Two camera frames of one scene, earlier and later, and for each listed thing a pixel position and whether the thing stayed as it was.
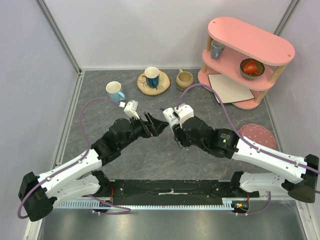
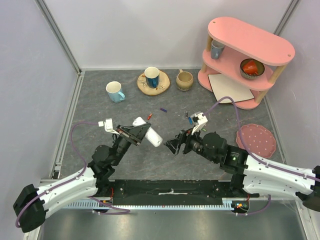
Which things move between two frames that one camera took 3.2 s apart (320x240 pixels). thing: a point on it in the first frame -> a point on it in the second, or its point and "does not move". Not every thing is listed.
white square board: x=228 y=90 does not move
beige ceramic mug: x=184 y=80 does not move
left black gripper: x=153 y=127 -> x=137 y=133
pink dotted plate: x=259 y=134 does not move
